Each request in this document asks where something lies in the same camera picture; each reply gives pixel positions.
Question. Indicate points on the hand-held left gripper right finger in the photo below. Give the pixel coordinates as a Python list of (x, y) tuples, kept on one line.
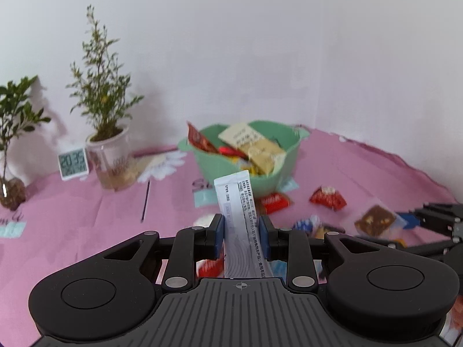
[(264, 236)]

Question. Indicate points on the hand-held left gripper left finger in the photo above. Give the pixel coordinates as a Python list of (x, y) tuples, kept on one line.
[(218, 231)]

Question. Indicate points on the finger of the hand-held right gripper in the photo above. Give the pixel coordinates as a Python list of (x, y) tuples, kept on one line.
[(416, 249), (408, 220)]

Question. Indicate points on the brown snack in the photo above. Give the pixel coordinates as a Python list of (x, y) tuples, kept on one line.
[(374, 220)]

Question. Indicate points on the white stick packet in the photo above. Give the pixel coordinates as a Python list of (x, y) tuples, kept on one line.
[(238, 202)]

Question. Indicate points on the blue candy ball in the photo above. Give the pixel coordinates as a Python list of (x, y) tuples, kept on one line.
[(307, 224)]

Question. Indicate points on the mint green plastic bowl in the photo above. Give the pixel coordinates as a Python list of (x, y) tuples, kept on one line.
[(217, 173)]

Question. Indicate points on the orange yellow snack packet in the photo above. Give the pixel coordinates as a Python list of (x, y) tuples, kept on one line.
[(258, 170)]

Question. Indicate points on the small red orange packet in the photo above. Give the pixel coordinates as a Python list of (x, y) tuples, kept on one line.
[(231, 151)]

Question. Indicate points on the pale yellow snack packet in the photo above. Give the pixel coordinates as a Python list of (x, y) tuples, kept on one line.
[(266, 151)]

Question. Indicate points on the red snack packet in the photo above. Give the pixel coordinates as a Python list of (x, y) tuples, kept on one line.
[(200, 139)]

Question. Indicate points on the beige printed snack packet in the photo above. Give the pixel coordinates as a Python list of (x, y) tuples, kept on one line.
[(240, 135)]

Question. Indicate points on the red rectangular candy packet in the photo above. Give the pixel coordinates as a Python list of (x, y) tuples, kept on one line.
[(275, 202)]

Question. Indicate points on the red and white snack bag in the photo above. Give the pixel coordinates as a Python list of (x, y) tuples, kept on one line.
[(209, 268)]

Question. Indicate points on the small red crinkled wrapper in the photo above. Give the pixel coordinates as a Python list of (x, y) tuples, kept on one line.
[(327, 197)]

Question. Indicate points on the potted plant in white cup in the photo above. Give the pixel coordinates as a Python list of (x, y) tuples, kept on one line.
[(112, 166)]

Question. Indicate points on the pink printed tablecloth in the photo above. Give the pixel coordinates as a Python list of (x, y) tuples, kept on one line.
[(90, 231)]

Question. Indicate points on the white digital clock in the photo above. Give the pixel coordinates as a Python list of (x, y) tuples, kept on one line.
[(73, 162)]

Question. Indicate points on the leafy plant in glass vase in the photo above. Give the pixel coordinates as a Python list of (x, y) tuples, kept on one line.
[(12, 193)]

